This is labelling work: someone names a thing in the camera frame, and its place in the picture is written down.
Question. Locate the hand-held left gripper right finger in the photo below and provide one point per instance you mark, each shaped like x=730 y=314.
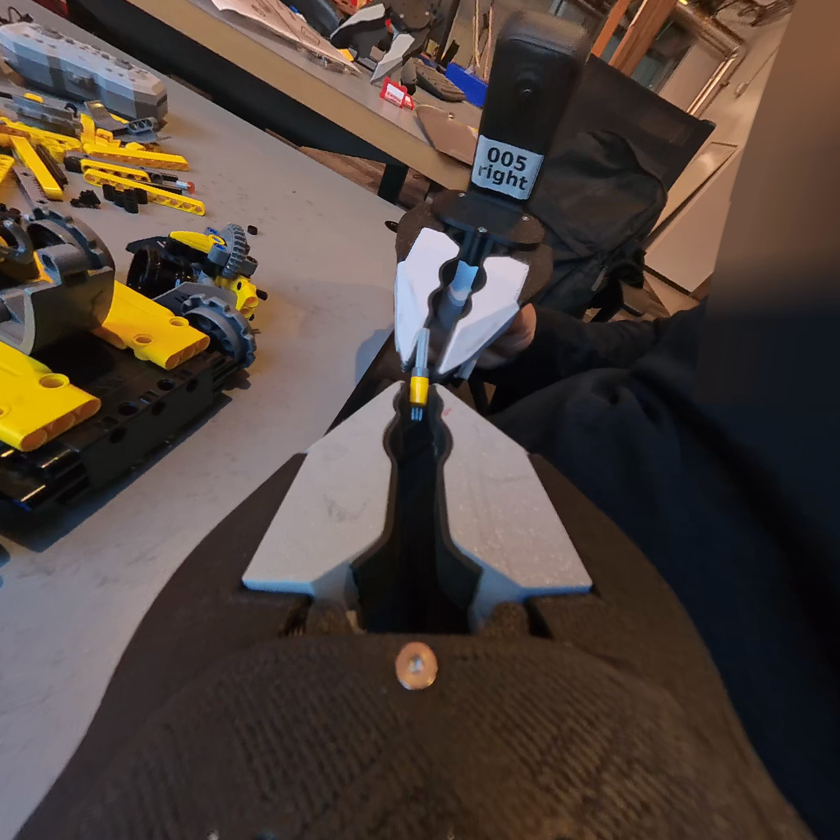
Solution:
x=512 y=512

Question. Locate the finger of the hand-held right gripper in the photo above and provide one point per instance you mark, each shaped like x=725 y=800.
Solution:
x=413 y=282
x=499 y=289

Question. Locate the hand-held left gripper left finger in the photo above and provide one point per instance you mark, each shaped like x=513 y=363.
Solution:
x=328 y=512

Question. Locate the grey toy axle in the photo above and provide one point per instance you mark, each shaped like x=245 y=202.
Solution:
x=422 y=348

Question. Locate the yellow toy connector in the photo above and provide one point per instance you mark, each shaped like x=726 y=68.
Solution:
x=419 y=392

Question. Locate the person's right forearm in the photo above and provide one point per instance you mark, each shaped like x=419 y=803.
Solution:
x=590 y=341

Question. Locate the person's right hand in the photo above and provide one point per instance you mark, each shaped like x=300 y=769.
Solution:
x=515 y=334

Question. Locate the black backpack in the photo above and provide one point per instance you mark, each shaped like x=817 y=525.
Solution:
x=604 y=210

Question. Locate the small red box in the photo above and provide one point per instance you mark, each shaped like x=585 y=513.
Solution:
x=397 y=93

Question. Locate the black office chair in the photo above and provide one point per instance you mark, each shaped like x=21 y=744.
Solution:
x=669 y=131

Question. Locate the idle black grey gripper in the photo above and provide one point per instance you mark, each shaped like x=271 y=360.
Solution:
x=387 y=26

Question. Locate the grey table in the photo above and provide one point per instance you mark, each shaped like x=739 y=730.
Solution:
x=367 y=105

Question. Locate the person's dark clothing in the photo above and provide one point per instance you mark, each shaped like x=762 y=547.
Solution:
x=689 y=492

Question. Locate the yellow toy vehicle model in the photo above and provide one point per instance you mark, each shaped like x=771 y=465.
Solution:
x=151 y=328

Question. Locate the toy wheel gear subassembly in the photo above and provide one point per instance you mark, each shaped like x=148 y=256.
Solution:
x=157 y=269

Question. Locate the white paper sheet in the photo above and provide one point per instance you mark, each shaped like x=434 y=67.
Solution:
x=282 y=26

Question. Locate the pile of loose toy pieces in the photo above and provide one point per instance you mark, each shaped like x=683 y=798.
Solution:
x=131 y=157

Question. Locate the grey toy battery box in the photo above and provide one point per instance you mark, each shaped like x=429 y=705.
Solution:
x=79 y=65

